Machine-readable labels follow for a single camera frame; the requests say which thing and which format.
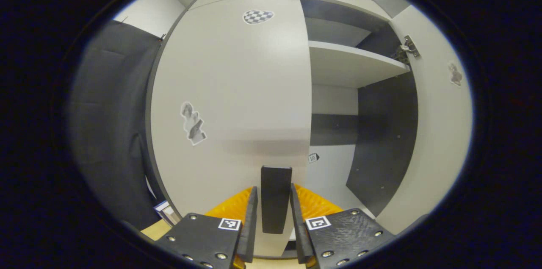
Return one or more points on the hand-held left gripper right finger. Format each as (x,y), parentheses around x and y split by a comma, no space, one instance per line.
(298,226)

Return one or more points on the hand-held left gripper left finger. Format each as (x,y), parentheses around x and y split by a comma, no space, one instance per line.
(250,226)

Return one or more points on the grey double-door shoe cabinet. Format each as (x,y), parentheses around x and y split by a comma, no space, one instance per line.
(385,133)

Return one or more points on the grey cabinet door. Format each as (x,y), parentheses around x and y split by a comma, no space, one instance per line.
(440,133)
(245,82)

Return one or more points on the metal door hinge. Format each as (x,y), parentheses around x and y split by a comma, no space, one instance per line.
(408,46)

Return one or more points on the beige book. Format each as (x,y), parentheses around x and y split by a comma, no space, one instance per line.
(171,216)

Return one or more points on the black backdrop cloth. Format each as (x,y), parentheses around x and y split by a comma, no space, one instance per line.
(110,112)

